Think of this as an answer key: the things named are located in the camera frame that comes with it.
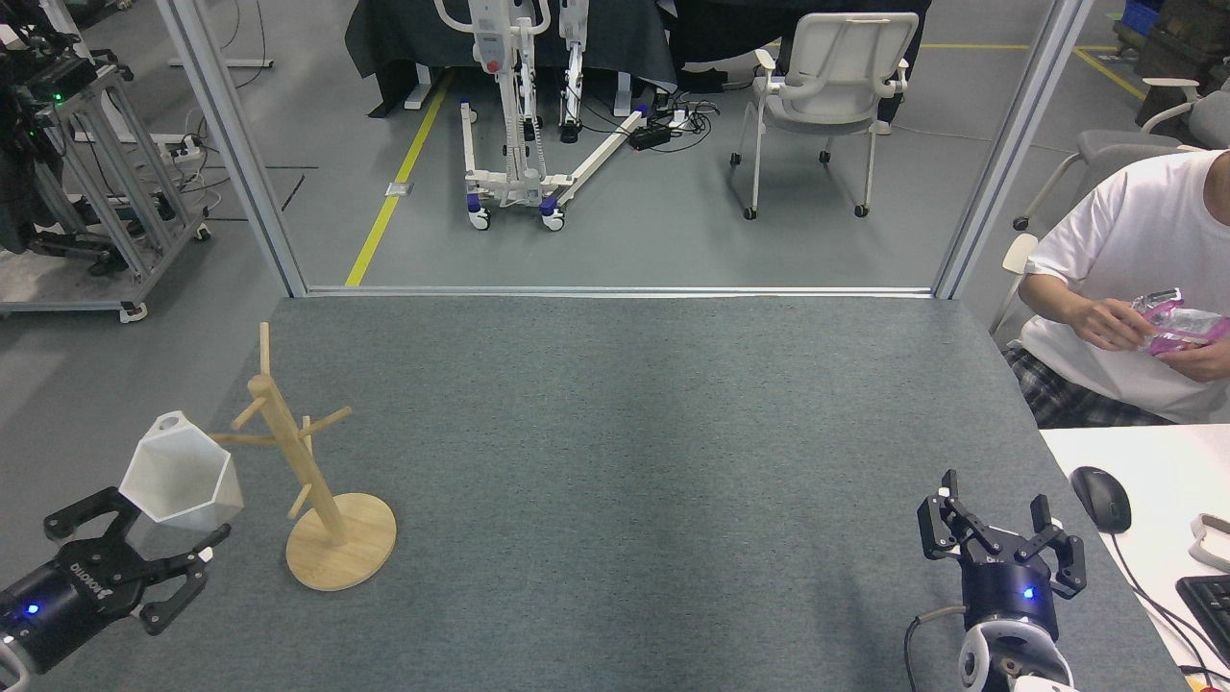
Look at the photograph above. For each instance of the black keyboard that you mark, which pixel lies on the black keyboard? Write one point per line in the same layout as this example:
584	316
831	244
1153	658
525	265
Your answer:
1211	615

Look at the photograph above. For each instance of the person's right forearm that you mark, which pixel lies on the person's right forearm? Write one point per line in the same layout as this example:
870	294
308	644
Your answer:
1052	298

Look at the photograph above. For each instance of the person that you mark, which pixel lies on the person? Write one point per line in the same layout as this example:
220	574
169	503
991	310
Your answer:
1134	240
889	108

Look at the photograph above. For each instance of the pink snack bag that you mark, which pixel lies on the pink snack bag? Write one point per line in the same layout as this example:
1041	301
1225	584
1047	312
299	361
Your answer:
1187	325

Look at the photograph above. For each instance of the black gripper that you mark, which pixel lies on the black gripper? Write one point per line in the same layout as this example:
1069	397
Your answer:
58	601
1004	591

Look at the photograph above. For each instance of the person's right hand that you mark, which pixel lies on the person's right hand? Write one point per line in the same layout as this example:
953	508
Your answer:
1110	322

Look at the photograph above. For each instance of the white faceted cup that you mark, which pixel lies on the white faceted cup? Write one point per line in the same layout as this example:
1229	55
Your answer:
178	471

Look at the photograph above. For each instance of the white stand on wheels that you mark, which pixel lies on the white stand on wheels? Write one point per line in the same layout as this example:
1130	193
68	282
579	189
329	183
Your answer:
509	183

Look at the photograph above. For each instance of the blue plastic bin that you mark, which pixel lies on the blue plastic bin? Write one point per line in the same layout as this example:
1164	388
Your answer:
1142	14

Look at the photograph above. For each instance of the silver floor socket plate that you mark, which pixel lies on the silver floor socket plate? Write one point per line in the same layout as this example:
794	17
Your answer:
399	188

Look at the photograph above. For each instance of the black power strip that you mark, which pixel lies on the black power strip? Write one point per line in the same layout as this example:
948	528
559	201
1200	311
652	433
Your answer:
651	136

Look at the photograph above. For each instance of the black computer mouse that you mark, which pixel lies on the black computer mouse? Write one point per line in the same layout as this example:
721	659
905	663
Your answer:
1100	500

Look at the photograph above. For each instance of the dark stacked crates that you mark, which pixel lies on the dark stacked crates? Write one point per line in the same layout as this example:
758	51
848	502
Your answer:
1192	38

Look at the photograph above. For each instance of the wooden cup rack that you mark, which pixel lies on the wooden cup rack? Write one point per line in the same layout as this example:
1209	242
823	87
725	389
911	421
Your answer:
288	432

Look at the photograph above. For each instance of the black cloth covered table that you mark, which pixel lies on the black cloth covered table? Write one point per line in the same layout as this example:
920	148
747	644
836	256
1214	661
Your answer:
711	38
615	38

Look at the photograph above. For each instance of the metal frame cart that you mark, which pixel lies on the metal frame cart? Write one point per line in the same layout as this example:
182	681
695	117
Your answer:
125	192

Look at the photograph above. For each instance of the white curved plastic object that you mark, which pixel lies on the white curved plastic object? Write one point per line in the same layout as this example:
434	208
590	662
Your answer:
1206	543

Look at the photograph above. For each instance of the person's left hand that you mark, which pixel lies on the person's left hand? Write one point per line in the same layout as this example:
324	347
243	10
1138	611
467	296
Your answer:
1206	360

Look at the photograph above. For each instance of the white office chair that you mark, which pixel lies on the white office chair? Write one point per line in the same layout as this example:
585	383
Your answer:
836	58

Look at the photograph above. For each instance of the white power strip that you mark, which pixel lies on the white power strip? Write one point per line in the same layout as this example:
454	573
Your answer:
178	149

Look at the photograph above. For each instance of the white desk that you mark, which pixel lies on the white desk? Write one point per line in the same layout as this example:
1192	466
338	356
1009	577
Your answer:
1172	471

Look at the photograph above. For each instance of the black robot equipment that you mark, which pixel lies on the black robot equipment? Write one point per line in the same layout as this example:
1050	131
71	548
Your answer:
29	144

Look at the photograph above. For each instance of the silver frame post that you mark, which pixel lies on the silver frame post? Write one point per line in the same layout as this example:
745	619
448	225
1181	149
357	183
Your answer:
240	154
1009	154

